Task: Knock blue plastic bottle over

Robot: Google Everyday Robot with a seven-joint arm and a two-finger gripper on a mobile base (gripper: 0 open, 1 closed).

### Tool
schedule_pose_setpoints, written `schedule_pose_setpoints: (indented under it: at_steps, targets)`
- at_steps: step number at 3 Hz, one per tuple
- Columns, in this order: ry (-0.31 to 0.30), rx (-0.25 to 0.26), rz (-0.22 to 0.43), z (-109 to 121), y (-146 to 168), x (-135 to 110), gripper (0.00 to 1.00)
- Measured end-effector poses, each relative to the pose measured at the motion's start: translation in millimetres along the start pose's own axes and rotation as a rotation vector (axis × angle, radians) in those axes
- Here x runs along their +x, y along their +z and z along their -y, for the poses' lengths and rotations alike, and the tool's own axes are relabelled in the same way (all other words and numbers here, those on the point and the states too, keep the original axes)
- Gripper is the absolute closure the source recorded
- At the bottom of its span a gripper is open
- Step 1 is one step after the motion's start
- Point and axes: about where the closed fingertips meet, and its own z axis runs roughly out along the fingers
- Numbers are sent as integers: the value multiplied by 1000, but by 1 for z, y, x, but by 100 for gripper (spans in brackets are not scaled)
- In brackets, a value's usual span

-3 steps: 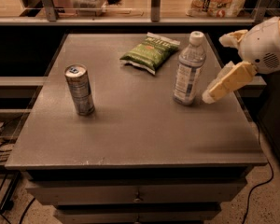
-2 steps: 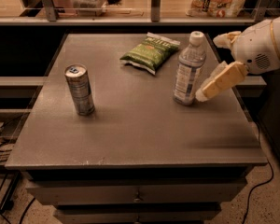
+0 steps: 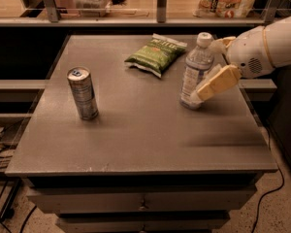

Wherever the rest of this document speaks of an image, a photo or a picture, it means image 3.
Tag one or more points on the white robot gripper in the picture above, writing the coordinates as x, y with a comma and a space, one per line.
248, 53

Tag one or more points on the clear plastic water bottle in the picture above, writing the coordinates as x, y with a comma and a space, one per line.
197, 63

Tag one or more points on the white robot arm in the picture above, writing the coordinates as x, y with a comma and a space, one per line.
278, 44

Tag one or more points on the colourful snack bag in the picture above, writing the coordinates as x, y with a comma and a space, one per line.
223, 8

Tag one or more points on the green chip bag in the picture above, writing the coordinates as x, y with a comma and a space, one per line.
157, 55

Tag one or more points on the grey drawer cabinet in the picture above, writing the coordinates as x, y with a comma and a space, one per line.
145, 164

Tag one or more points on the clear plastic container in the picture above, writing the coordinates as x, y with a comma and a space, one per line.
92, 8

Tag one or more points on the silver drink can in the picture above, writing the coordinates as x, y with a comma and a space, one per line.
80, 82

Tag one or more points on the metal shelf rail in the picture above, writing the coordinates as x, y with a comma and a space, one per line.
135, 13

